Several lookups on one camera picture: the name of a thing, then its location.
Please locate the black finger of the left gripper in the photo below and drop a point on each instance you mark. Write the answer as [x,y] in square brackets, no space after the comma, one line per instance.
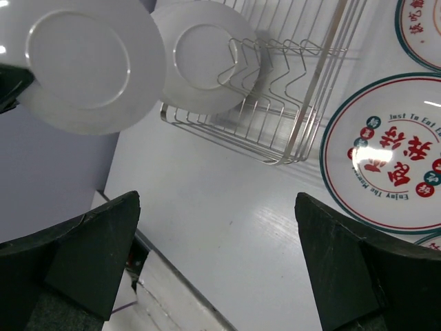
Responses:
[14,81]

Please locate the orange sunburst plate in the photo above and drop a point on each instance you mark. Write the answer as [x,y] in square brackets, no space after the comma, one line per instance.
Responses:
[417,26]

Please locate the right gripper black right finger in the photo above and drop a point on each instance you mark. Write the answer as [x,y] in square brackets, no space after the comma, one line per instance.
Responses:
[364,279]

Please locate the green red rimmed plate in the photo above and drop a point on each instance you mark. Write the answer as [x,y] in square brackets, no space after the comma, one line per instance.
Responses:
[209,65]

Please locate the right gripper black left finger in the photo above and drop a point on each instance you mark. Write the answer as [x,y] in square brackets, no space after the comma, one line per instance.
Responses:
[67,276]

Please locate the silver wire dish rack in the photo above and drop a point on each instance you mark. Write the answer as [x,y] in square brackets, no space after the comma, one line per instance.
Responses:
[301,46]

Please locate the teal lettered rim plate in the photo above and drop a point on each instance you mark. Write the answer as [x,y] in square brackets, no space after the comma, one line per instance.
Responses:
[89,67]
[432,241]

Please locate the red character plate green rim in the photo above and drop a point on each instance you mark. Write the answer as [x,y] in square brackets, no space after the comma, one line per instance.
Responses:
[380,154]

